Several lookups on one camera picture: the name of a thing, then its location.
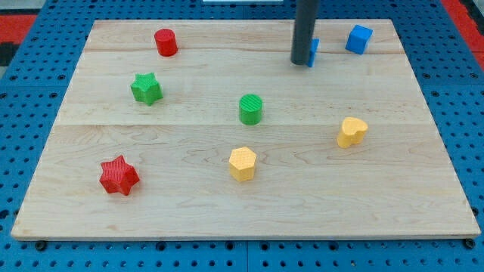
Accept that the blue triangle block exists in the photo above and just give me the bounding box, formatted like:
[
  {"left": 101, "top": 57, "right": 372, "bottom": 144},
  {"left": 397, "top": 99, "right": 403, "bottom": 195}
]
[{"left": 307, "top": 38, "right": 320, "bottom": 67}]

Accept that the blue cube block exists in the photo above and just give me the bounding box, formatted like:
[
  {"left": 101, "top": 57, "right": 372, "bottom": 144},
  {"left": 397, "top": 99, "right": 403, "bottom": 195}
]
[{"left": 346, "top": 25, "right": 374, "bottom": 54}]

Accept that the yellow hexagon block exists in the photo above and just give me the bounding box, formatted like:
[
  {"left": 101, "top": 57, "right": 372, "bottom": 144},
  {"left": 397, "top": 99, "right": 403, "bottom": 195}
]
[{"left": 228, "top": 147, "right": 256, "bottom": 182}]

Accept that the green cylinder block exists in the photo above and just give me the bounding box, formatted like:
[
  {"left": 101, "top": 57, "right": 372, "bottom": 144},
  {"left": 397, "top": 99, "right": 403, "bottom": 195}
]
[{"left": 239, "top": 94, "right": 263, "bottom": 125}]

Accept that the light wooden board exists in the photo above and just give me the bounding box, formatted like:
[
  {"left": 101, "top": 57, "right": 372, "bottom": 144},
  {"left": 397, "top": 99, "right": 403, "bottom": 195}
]
[{"left": 11, "top": 19, "right": 481, "bottom": 241}]

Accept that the green star block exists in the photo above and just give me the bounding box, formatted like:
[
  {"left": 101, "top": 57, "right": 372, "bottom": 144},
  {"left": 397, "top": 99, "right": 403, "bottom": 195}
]
[{"left": 130, "top": 73, "right": 163, "bottom": 106}]

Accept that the yellow heart block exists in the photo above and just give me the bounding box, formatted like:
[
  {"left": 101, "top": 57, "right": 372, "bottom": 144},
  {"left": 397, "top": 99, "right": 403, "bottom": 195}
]
[{"left": 337, "top": 117, "right": 368, "bottom": 148}]

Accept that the red cylinder block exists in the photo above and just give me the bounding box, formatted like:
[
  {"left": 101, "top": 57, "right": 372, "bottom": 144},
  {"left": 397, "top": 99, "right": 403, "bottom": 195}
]
[{"left": 154, "top": 29, "right": 178, "bottom": 57}]

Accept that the red star block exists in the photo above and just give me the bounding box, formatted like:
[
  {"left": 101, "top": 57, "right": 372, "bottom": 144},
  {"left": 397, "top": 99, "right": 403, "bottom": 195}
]
[{"left": 99, "top": 155, "right": 140, "bottom": 196}]

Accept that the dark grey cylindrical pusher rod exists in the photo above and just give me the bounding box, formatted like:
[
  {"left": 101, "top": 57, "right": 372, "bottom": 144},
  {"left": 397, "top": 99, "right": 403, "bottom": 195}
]
[{"left": 290, "top": 0, "right": 320, "bottom": 65}]

